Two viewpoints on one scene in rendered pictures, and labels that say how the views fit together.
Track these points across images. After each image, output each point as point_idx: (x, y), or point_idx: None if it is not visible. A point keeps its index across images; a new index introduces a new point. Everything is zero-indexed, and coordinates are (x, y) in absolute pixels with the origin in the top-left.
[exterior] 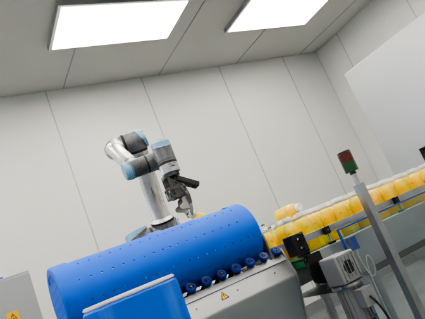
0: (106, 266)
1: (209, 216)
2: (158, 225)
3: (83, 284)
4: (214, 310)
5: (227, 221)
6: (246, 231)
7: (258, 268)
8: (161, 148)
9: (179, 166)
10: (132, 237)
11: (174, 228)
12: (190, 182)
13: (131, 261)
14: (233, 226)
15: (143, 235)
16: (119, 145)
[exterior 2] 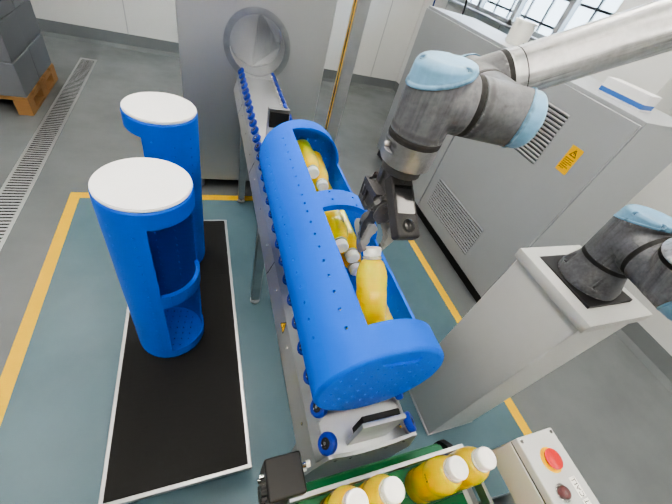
0: (272, 165)
1: (337, 280)
2: (658, 252)
3: (263, 157)
4: (274, 312)
5: (313, 317)
6: (306, 360)
7: (306, 392)
8: (405, 83)
9: (404, 164)
10: (619, 214)
11: (314, 224)
12: (389, 215)
13: (274, 187)
14: (306, 328)
15: (628, 232)
16: None
